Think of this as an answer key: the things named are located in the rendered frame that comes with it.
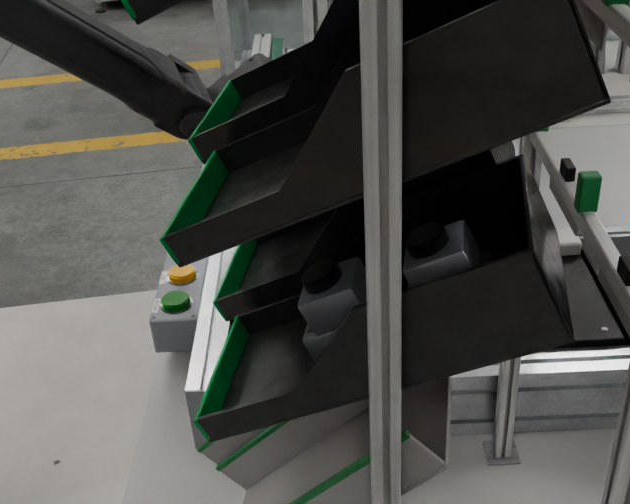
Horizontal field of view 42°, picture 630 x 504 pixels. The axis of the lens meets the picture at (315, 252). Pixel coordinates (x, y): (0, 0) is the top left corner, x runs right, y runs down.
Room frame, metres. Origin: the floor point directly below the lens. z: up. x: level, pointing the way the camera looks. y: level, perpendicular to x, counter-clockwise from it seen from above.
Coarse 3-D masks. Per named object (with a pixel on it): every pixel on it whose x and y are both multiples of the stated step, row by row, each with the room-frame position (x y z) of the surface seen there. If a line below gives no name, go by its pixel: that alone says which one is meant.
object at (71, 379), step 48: (0, 336) 1.03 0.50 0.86; (48, 336) 1.02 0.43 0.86; (96, 336) 1.01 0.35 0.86; (144, 336) 1.00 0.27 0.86; (0, 384) 0.91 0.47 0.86; (48, 384) 0.90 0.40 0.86; (96, 384) 0.90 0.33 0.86; (144, 384) 0.89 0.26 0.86; (0, 432) 0.81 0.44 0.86; (48, 432) 0.81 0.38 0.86; (96, 432) 0.80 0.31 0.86; (0, 480) 0.73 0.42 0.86; (48, 480) 0.72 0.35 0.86; (96, 480) 0.71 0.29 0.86
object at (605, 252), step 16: (592, 0) 0.57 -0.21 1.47; (608, 16) 0.54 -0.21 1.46; (624, 16) 0.51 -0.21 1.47; (624, 32) 0.50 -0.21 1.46; (544, 144) 0.66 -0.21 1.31; (544, 160) 0.65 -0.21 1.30; (560, 160) 0.63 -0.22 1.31; (560, 176) 0.60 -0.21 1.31; (560, 192) 0.59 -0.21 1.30; (592, 224) 0.52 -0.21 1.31; (592, 240) 0.50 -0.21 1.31; (608, 240) 0.50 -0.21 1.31; (608, 256) 0.48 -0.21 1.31; (608, 272) 0.47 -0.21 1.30; (624, 288) 0.44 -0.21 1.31; (624, 304) 0.43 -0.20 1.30
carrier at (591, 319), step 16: (560, 240) 1.00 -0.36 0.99; (576, 240) 0.99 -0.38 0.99; (576, 256) 0.98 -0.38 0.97; (576, 272) 0.94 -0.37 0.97; (576, 288) 0.90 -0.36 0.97; (592, 288) 0.90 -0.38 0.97; (576, 304) 0.87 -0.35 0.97; (592, 304) 0.87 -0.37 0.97; (576, 320) 0.83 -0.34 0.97; (592, 320) 0.83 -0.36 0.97; (608, 320) 0.83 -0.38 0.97; (576, 336) 0.80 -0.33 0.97; (592, 336) 0.80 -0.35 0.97; (608, 336) 0.80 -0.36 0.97
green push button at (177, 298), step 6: (168, 294) 0.95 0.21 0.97; (174, 294) 0.95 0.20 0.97; (180, 294) 0.95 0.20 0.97; (186, 294) 0.95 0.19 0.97; (162, 300) 0.94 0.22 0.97; (168, 300) 0.94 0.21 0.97; (174, 300) 0.93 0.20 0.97; (180, 300) 0.93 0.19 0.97; (186, 300) 0.93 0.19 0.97; (162, 306) 0.93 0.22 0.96; (168, 306) 0.92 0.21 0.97; (174, 306) 0.92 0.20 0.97; (180, 306) 0.92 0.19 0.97; (186, 306) 0.93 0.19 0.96
